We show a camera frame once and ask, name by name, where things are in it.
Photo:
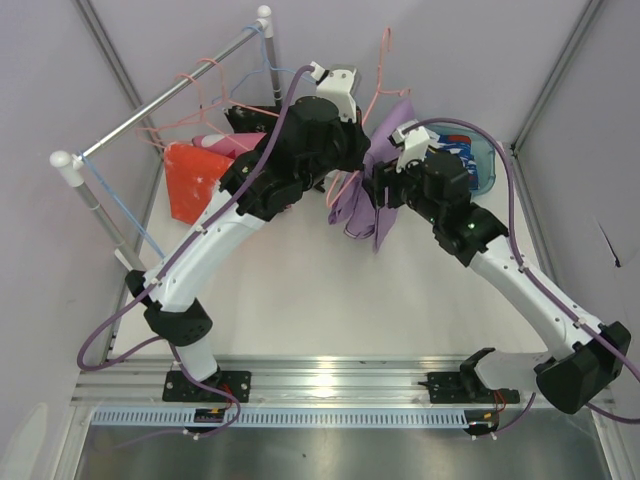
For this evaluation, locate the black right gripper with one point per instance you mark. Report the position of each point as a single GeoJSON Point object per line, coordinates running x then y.
{"type": "Point", "coordinates": [382, 185]}

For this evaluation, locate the blue white patterned trousers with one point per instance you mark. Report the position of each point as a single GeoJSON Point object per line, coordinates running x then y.
{"type": "Point", "coordinates": [460, 145]}

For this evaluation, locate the pink hanger of orange trousers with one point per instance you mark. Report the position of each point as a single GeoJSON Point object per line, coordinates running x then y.
{"type": "Point", "coordinates": [342, 181]}

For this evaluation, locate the orange trousers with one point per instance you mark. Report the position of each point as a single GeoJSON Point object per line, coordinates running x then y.
{"type": "Point", "coordinates": [191, 174]}

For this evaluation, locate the light blue wire hanger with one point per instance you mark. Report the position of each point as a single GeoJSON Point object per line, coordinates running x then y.
{"type": "Point", "coordinates": [122, 206]}

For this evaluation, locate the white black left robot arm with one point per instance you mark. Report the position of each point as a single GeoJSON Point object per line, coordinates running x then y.
{"type": "Point", "coordinates": [312, 137]}

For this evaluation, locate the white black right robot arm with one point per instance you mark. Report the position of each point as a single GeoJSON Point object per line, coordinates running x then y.
{"type": "Point", "coordinates": [583, 355]}

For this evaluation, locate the black white trousers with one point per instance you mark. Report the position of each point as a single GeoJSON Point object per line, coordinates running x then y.
{"type": "Point", "coordinates": [252, 119]}

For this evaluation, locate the pink patterned trousers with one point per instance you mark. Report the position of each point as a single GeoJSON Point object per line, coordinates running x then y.
{"type": "Point", "coordinates": [231, 145]}

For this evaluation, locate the pink hanger of black trousers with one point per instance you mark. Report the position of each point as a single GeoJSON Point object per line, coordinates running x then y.
{"type": "Point", "coordinates": [235, 100]}

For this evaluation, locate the teal plastic basin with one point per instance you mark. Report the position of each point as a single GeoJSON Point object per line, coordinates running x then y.
{"type": "Point", "coordinates": [483, 151]}

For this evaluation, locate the metal clothes rack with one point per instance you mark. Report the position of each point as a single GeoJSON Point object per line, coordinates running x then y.
{"type": "Point", "coordinates": [69, 165]}

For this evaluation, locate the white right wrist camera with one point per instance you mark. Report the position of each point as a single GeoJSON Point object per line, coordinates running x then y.
{"type": "Point", "coordinates": [412, 142]}

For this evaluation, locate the white slotted cable duct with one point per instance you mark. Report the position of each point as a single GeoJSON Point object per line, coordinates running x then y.
{"type": "Point", "coordinates": [254, 417]}

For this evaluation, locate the aluminium mounting rail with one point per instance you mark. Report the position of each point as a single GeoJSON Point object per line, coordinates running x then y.
{"type": "Point", "coordinates": [278, 381]}

